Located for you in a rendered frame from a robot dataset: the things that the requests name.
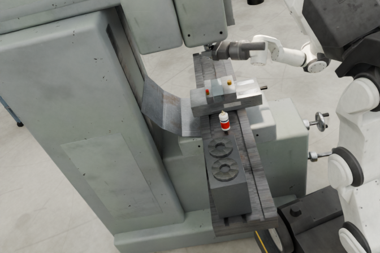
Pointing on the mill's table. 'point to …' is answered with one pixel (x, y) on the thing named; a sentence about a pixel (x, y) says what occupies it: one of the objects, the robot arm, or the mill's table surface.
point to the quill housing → (198, 5)
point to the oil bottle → (224, 121)
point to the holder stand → (227, 177)
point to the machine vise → (214, 101)
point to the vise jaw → (229, 92)
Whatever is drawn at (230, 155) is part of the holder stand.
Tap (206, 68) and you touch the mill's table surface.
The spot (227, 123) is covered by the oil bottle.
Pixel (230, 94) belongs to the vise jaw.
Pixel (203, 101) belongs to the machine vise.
